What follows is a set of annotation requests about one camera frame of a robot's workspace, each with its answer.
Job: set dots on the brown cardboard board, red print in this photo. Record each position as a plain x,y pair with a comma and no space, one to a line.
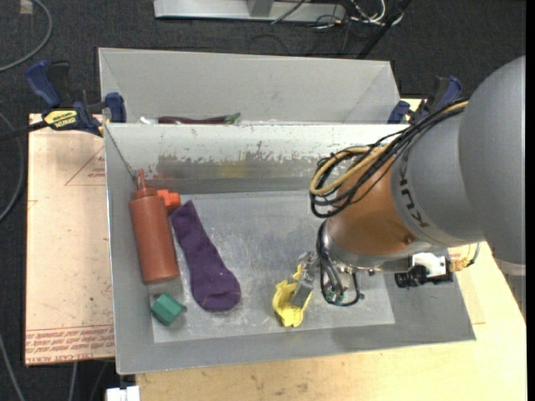
67,240

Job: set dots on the black cylinder on white bracket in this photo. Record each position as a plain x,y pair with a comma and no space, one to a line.
422,270

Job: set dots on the purple sock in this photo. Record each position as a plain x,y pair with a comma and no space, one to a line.
207,265

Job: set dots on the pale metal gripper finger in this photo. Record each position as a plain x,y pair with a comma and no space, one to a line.
308,261
303,290

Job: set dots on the green toy block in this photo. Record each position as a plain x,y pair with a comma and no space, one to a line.
166,308

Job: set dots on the purple toy eggplant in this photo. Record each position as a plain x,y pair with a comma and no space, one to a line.
196,119

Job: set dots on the red-brown squeeze bottle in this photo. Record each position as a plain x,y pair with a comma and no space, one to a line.
154,240

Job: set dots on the orange toy block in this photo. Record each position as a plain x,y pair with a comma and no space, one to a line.
170,199

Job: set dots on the grey metal bin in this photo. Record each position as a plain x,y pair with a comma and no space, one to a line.
259,240

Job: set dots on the yellow crumpled cloth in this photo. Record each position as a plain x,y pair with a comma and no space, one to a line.
286,305

